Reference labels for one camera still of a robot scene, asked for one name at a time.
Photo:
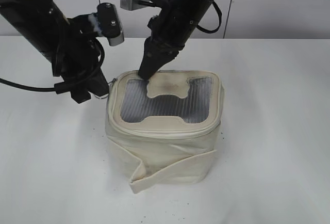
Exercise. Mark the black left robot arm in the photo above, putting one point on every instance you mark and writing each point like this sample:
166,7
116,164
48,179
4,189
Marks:
35,21

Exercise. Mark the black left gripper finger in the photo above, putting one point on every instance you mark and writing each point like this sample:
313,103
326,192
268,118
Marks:
97,84
80,94

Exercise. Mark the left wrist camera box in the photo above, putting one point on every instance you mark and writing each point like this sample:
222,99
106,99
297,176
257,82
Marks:
110,23

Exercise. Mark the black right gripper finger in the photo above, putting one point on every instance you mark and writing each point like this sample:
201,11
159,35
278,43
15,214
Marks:
151,63

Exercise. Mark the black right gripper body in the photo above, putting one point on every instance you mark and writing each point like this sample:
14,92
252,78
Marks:
168,35

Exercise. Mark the metal ring zipper pull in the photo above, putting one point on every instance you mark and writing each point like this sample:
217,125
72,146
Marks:
106,94

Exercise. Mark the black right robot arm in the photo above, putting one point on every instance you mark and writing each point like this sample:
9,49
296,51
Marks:
195,9

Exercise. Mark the cream canvas zipper bag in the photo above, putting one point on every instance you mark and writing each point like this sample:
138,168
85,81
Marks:
164,130

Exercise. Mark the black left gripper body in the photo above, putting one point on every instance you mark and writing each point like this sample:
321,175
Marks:
78,55

